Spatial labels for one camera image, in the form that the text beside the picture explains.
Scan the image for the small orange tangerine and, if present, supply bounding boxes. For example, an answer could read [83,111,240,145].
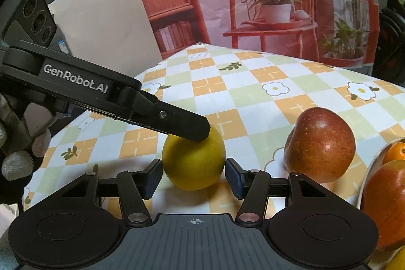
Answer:
[382,142,405,164]

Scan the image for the beige plate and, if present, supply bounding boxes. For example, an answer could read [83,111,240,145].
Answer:
[356,138,404,270]

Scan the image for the gloved left hand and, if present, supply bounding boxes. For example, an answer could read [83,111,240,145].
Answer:
[1,95,56,205]

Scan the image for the checkered floral tablecloth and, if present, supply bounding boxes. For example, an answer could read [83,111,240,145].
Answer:
[23,44,404,207]

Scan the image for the black exercise bike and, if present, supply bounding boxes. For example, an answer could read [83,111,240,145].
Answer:
[372,0,404,86]

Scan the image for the yellow lemon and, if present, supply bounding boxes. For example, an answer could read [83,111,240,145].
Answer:
[383,246,405,270]
[162,127,226,191]

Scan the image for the red apple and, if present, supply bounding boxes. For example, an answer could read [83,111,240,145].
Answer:
[362,160,404,252]
[283,107,356,184]

